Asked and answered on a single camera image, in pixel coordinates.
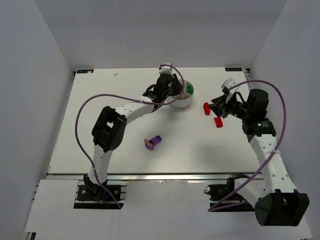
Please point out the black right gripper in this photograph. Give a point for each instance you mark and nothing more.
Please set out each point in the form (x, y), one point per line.
(222, 106)

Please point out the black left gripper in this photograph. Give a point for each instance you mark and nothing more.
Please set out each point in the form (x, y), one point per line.
(175, 86)

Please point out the dark green square lego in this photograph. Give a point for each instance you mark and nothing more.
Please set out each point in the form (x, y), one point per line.
(189, 88)

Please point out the dark green sloped lego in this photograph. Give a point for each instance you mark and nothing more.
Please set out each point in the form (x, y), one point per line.
(190, 92)

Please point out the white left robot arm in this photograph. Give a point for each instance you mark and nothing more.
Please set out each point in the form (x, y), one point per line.
(109, 129)

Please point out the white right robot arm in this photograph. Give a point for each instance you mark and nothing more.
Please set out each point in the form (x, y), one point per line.
(279, 203)

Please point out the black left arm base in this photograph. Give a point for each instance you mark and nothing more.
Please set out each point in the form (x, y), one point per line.
(91, 196)

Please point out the red long lego brick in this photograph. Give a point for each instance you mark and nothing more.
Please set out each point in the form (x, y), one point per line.
(206, 109)

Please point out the white round divided container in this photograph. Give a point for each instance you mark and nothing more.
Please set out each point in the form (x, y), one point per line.
(186, 101)

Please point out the red curved lego brick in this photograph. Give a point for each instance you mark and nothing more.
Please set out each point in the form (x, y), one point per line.
(218, 122)

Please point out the blue label sticker right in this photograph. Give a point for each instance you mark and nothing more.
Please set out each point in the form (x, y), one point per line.
(233, 69)

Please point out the blue label sticker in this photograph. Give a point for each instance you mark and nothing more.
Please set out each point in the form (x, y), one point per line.
(233, 69)
(84, 71)

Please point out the purple lego assembly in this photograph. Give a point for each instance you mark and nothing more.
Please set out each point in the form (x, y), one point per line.
(151, 143)

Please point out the blue label sticker left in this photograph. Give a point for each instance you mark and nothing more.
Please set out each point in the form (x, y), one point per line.
(84, 71)

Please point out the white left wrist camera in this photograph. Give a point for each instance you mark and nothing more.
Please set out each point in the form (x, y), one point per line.
(165, 68)

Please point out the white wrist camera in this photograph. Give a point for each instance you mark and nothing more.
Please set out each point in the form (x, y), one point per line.
(228, 90)
(165, 68)

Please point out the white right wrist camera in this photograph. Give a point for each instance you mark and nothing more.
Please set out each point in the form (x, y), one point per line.
(228, 90)

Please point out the aluminium table right rail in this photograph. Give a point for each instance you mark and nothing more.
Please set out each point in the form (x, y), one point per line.
(247, 76)

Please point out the aluminium table rail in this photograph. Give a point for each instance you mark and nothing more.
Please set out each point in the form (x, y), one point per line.
(154, 177)
(247, 76)

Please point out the aluminium table front rail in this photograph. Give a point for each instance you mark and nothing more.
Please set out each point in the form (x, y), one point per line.
(154, 177)

